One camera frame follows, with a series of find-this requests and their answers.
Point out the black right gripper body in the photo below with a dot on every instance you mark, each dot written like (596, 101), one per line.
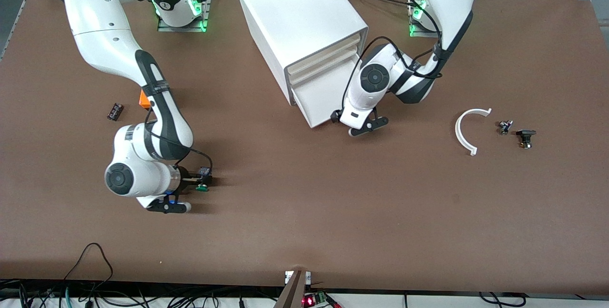
(190, 179)

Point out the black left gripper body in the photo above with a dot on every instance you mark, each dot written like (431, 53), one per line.
(335, 116)

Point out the green push button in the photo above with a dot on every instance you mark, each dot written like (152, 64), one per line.
(204, 171)

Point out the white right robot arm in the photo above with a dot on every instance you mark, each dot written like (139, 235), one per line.
(100, 27)

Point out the orange button box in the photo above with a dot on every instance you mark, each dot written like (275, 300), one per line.
(144, 99)

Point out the small black button part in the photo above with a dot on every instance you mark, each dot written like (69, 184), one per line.
(525, 135)

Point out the small black connector block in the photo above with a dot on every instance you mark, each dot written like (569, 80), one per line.
(115, 112)

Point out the white curved plastic arc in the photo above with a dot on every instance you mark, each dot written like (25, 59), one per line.
(457, 129)

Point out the beige wooden strip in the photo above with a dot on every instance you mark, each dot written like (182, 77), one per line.
(292, 293)

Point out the circuit board with red light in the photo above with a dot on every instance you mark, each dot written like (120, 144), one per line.
(309, 301)

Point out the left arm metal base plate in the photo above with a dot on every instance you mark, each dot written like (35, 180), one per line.
(418, 33)

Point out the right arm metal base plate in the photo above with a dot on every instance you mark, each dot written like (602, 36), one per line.
(181, 28)

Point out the small metal switch part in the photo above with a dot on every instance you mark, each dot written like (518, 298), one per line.
(505, 127)

